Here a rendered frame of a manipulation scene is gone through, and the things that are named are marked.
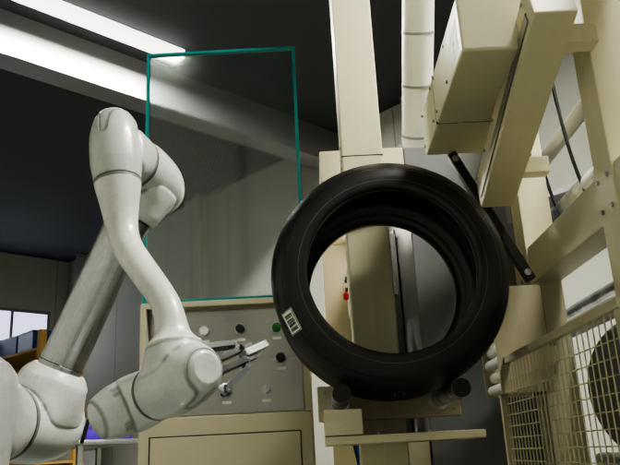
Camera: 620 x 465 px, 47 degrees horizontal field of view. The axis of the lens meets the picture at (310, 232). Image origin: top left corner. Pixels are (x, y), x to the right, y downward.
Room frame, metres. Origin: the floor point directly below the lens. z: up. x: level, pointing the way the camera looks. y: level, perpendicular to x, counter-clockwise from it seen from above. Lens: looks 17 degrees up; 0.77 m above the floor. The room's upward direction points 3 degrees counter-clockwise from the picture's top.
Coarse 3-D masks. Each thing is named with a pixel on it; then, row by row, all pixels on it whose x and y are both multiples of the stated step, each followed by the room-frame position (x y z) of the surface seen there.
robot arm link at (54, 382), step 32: (160, 160) 1.51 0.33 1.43; (160, 192) 1.55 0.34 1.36; (96, 256) 1.56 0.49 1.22; (96, 288) 1.57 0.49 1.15; (64, 320) 1.57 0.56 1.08; (96, 320) 1.59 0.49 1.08; (64, 352) 1.58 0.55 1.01; (32, 384) 1.55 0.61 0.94; (64, 384) 1.57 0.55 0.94; (64, 416) 1.59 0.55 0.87; (32, 448) 1.55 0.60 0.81; (64, 448) 1.64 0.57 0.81
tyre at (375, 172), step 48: (336, 192) 1.69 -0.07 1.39; (384, 192) 1.92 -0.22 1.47; (432, 192) 1.69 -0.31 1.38; (288, 240) 1.70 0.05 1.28; (336, 240) 2.00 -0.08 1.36; (432, 240) 1.98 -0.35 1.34; (480, 240) 1.69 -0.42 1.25; (288, 288) 1.70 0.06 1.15; (480, 288) 1.69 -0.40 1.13; (288, 336) 1.76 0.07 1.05; (336, 336) 1.69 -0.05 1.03; (480, 336) 1.70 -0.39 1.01; (336, 384) 1.81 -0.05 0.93; (384, 384) 1.72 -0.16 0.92; (432, 384) 1.73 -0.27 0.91
